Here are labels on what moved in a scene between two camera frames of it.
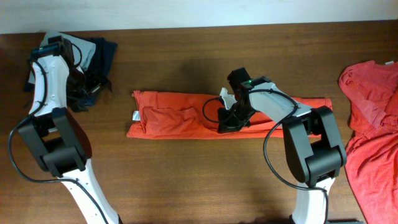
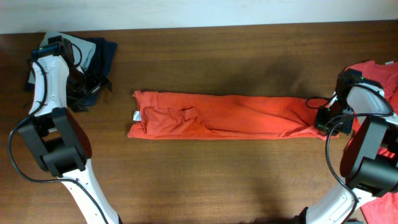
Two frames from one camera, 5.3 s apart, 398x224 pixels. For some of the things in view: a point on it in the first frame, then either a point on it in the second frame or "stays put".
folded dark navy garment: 96,74 stays put
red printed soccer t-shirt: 173,115 stays put
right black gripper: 227,126 to 319,120
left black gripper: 97,84 stays put
